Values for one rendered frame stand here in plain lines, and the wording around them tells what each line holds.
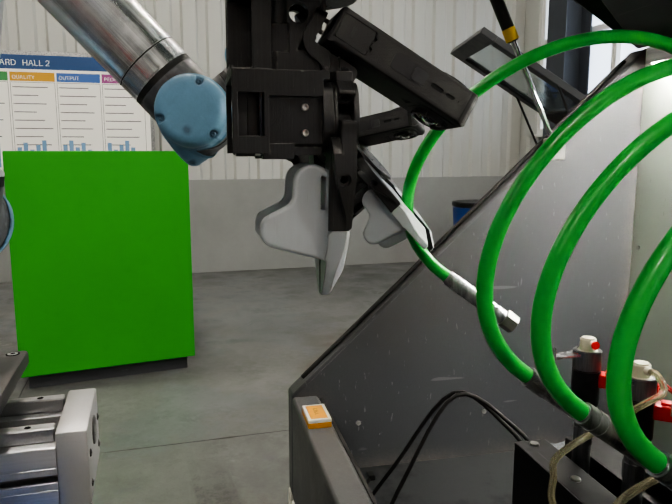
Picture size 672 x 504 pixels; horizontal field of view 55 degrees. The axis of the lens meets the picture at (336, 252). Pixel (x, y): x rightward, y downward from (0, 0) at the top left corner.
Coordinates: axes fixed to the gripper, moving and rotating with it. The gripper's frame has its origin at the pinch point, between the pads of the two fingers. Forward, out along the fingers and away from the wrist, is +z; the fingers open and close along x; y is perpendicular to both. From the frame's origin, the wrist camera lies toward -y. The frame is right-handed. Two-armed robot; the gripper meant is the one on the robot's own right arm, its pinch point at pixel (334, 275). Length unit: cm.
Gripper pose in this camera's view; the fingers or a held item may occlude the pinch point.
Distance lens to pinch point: 46.0
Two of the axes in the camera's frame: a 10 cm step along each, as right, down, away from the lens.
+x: 2.2, 1.5, -9.6
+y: -9.8, 0.3, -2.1
